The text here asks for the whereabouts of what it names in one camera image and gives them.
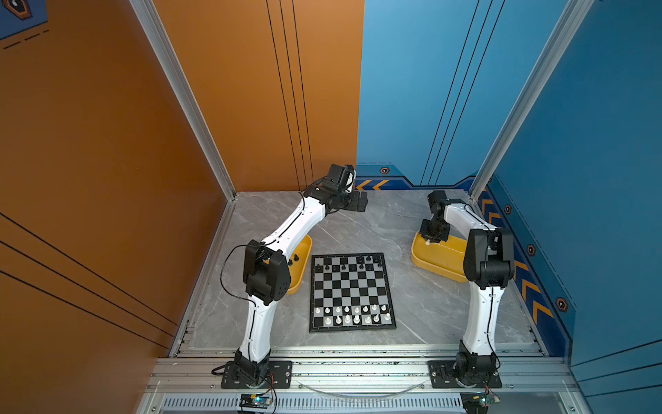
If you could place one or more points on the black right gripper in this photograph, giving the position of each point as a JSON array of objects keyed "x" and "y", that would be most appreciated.
[{"x": 426, "y": 235}]

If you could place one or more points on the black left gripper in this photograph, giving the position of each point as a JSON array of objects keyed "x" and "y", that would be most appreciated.
[{"x": 363, "y": 201}]

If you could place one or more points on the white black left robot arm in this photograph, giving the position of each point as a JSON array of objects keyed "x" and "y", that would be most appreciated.
[{"x": 266, "y": 272}]

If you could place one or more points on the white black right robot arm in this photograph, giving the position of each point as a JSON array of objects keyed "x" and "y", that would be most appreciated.
[{"x": 489, "y": 266}]

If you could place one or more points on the black white chess board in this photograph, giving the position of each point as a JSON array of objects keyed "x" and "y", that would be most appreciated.
[{"x": 353, "y": 292}]

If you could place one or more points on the right green circuit board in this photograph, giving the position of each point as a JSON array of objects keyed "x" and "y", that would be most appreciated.
[{"x": 479, "y": 403}]

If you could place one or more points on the green circuit board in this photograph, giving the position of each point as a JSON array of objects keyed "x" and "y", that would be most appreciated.
[
  {"x": 479, "y": 403},
  {"x": 257, "y": 403}
]

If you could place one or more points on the left green circuit board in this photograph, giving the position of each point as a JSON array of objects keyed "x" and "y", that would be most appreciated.
[{"x": 257, "y": 403}]

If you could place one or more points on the yellow right plastic tray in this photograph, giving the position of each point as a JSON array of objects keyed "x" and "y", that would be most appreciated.
[{"x": 445, "y": 258}]

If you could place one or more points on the yellow plastic tray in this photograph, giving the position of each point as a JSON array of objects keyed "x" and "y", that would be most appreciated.
[
  {"x": 445, "y": 258},
  {"x": 297, "y": 270}
]

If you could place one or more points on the yellow left plastic tray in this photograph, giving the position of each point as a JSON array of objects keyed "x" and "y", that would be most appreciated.
[{"x": 297, "y": 270}]

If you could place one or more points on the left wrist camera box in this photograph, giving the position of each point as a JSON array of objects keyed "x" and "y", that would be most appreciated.
[{"x": 348, "y": 178}]

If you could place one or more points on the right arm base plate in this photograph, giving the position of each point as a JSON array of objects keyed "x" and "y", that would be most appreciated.
[{"x": 445, "y": 374}]

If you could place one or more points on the aluminium front rail frame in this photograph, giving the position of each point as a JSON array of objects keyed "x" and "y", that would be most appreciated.
[{"x": 382, "y": 378}]

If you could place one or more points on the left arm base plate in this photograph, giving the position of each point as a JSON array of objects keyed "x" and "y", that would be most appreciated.
[{"x": 240, "y": 375}]

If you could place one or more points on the aluminium corner post right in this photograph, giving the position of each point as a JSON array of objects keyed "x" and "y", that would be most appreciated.
[{"x": 563, "y": 32}]

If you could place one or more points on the aluminium corner post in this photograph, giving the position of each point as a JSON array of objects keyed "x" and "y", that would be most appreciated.
[
  {"x": 563, "y": 32},
  {"x": 155, "y": 31}
]

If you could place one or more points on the aluminium corner post left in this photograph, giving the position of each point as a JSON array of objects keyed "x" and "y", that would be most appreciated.
[{"x": 155, "y": 31}]

